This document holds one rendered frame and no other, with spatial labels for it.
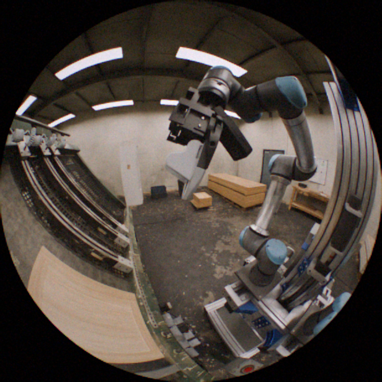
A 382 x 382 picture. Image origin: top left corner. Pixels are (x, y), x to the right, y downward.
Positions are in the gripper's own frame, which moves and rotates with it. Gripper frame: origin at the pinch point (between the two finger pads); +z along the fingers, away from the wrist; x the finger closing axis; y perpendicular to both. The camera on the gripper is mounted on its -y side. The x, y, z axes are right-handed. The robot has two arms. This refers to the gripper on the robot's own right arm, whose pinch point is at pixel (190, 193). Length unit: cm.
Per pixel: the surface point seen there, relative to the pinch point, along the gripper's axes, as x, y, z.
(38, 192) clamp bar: -21, 70, 24
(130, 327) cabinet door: -9, 5, 65
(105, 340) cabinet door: 6, 14, 60
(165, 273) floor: -126, -32, 119
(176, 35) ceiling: -53, 111, -285
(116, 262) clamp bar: -45, 21, 53
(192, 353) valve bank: 3, -27, 82
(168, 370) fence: 16, -9, 70
